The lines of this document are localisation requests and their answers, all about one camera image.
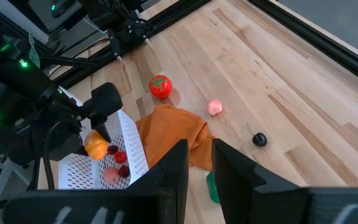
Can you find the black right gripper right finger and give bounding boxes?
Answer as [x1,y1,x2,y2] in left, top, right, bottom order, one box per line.
[211,139,310,224]

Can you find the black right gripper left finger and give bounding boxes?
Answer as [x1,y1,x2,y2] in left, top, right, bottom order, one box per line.
[126,139,190,224]

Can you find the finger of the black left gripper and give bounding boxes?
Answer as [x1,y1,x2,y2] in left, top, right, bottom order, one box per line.
[96,119,112,144]
[75,145,90,157]

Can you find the orange toy vegetable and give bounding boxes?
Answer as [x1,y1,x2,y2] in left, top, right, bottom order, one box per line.
[83,129,110,161]

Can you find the green toy bell pepper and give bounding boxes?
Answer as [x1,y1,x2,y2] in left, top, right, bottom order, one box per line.
[205,170,221,205]

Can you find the pink toy peach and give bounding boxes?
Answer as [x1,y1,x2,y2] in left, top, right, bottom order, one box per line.
[102,166,121,184]
[206,98,224,117]

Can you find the red toy tomato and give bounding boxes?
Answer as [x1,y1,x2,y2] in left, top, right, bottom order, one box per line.
[149,74,173,100]

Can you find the white perforated plastic basket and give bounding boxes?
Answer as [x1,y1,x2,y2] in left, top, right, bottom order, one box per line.
[57,86,150,190]

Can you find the orange cloth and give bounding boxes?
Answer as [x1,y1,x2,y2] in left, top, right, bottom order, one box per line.
[135,104,216,171]

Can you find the black toy cherry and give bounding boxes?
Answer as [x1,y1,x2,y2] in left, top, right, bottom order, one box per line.
[246,123,269,147]

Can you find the metal table legs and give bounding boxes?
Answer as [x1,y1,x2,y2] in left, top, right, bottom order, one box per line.
[0,155,40,224]

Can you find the black computer mouse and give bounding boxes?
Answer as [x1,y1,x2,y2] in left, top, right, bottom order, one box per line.
[50,0,76,19]

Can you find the grey side desk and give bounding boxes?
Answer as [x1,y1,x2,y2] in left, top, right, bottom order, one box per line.
[0,0,105,44]

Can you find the black metal table frame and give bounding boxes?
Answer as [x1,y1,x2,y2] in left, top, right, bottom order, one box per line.
[39,0,358,91]

